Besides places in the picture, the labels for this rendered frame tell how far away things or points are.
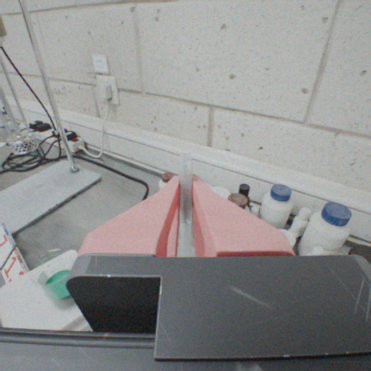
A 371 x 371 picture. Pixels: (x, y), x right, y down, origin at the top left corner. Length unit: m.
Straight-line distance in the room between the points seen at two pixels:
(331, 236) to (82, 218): 0.55
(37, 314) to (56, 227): 0.28
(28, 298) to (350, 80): 0.64
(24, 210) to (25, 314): 0.36
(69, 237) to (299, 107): 0.58
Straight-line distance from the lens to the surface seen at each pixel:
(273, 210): 0.51
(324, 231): 0.48
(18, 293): 0.43
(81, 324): 0.39
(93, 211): 0.63
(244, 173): 0.58
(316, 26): 0.53
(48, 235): 0.62
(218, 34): 0.57
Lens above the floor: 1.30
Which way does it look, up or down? 37 degrees down
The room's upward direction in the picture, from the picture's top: straight up
